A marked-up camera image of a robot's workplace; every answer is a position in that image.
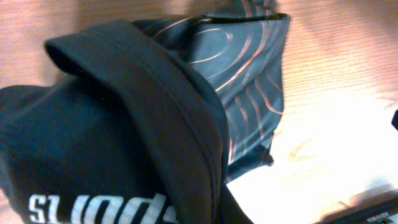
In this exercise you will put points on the black patterned jersey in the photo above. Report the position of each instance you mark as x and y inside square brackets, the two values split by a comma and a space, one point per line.
[151, 121]

